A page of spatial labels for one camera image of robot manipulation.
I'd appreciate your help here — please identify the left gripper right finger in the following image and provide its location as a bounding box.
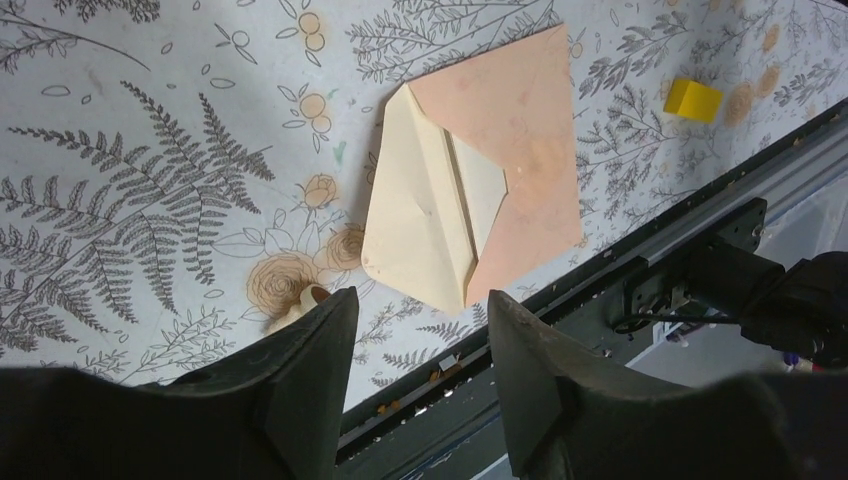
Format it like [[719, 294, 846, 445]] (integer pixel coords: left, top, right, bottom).
[[488, 290, 847, 479]]

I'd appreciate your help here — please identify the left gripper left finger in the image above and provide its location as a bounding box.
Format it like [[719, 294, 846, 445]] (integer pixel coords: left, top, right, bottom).
[[1, 287, 359, 479]]

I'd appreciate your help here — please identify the beige lined letter paper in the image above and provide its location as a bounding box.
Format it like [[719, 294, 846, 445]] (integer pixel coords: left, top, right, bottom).
[[447, 133, 508, 252]]

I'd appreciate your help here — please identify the tan paper envelope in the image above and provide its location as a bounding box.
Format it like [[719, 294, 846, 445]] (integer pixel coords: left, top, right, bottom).
[[362, 25, 582, 315]]

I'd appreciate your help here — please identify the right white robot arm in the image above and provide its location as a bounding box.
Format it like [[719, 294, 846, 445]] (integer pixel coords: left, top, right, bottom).
[[608, 237, 847, 370]]

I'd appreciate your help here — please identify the cream chess knight piece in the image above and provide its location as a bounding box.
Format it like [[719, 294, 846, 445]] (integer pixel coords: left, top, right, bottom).
[[265, 284, 331, 336]]

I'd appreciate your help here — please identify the yellow toy brick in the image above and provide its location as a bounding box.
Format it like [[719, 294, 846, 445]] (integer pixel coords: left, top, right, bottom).
[[663, 78, 723, 124]]

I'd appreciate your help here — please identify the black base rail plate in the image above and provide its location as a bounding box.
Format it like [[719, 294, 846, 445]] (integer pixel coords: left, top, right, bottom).
[[336, 104, 847, 479]]

